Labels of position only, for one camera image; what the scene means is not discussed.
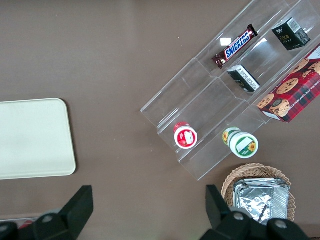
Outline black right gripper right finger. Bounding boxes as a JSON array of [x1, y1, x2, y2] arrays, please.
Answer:
[[199, 184, 311, 240]]

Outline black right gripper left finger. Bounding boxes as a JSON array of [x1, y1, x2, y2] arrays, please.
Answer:
[[0, 184, 94, 240]]

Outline aluminium foil tray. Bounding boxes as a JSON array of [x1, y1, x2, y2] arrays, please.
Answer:
[[234, 177, 292, 191], [233, 183, 291, 226]]

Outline small light wicker basket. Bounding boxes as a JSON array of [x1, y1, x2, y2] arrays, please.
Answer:
[[220, 163, 296, 223]]

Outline cream rectangular plastic tray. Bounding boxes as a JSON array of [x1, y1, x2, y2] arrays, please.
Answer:
[[0, 97, 77, 181]]

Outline red cola bottle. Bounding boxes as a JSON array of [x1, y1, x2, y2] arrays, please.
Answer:
[[17, 219, 34, 230]]

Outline green sunflower lid white jar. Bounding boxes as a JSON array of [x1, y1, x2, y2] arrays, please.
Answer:
[[222, 126, 259, 159]]

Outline red lid white jar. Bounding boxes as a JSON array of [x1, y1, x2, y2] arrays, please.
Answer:
[[173, 121, 199, 150]]

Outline clear acrylic stepped display shelf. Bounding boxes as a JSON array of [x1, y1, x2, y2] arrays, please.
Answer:
[[139, 0, 320, 182]]

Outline small black box white label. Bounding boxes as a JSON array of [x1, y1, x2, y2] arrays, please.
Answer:
[[227, 64, 261, 93]]

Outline red tartan cookie box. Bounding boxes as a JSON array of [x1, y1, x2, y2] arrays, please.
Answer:
[[256, 43, 320, 124]]

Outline Snickers chocolate bar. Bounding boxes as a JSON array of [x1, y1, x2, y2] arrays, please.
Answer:
[[211, 23, 259, 70]]

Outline black box face print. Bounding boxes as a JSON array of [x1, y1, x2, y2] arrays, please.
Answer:
[[271, 16, 312, 52]]

